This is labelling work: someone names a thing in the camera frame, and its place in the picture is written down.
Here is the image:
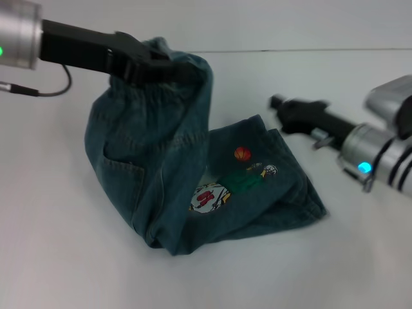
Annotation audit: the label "blue denim shorts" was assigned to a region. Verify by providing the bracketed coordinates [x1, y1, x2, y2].
[84, 37, 328, 257]

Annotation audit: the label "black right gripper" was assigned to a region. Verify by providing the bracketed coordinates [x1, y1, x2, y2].
[269, 94, 355, 151]

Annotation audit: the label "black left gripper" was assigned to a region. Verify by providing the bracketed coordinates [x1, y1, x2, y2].
[40, 19, 201, 88]

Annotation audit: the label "dark left gripper cable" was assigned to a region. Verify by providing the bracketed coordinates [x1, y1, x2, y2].
[0, 64, 73, 97]

